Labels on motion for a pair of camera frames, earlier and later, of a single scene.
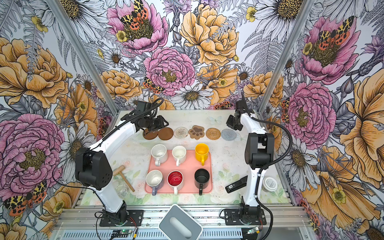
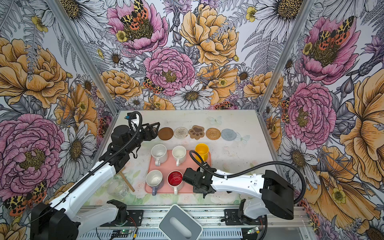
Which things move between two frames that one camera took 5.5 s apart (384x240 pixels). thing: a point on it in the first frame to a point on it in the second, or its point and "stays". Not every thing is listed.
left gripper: x=160 y=123 to x=145 y=130
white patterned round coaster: x=180 y=132 stays
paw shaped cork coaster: x=196 y=132 stays
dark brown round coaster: x=165 y=133 stays
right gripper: x=229 y=123 to x=195 y=189
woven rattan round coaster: x=213 y=133 stays
